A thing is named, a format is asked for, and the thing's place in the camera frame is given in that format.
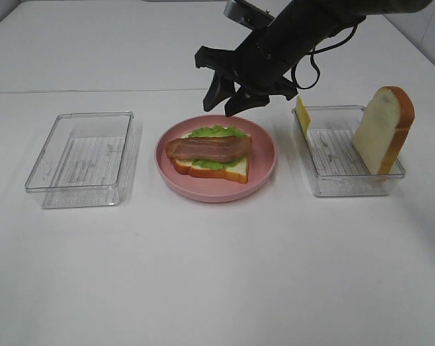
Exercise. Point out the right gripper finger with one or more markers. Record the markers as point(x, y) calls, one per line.
point(243, 99)
point(221, 88)

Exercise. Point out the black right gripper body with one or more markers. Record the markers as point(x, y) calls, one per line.
point(248, 65)

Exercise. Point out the green lettuce leaf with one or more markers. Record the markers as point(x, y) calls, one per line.
point(216, 131)

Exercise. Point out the bacon strip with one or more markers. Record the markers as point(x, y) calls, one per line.
point(223, 149)
point(184, 148)

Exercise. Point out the yellow cheese slice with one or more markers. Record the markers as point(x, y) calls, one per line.
point(302, 115)

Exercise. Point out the bread slice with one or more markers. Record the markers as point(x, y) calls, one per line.
point(239, 173)
point(384, 128)

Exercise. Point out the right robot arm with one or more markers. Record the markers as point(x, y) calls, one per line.
point(297, 30)

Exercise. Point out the pink round plate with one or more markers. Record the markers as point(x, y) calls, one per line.
point(210, 190)

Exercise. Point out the right clear plastic tray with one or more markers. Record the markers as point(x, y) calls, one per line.
point(333, 166)

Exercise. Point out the clear plastic tray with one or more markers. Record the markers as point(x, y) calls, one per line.
point(87, 160)
point(333, 166)

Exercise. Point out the left clear plastic tray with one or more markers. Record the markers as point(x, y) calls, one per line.
point(87, 160)

